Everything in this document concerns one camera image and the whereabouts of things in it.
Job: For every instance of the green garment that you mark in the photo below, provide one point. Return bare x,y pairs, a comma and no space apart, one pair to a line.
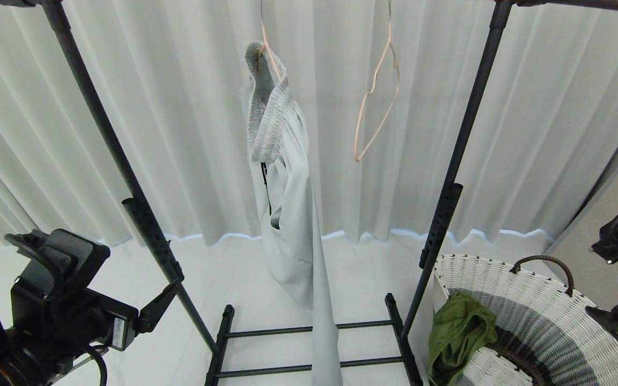
459,327

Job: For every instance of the pink clothes hanger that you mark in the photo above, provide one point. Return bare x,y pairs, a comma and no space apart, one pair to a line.
272,59
365,107

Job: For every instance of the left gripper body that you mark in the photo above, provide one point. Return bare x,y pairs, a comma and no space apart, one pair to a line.
73,316

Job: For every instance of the white laundry basket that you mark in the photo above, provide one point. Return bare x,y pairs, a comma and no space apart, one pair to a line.
556,321

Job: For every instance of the pale grey shorts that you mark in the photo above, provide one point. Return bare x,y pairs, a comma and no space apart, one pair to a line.
293,214

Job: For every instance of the black clothes rack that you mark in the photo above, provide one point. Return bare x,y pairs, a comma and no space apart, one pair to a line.
148,225

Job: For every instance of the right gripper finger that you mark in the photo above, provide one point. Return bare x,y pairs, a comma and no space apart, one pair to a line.
607,321

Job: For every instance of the white curtain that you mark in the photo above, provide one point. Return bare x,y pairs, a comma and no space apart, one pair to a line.
180,107

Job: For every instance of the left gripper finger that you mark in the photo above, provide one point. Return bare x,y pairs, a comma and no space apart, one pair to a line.
156,311

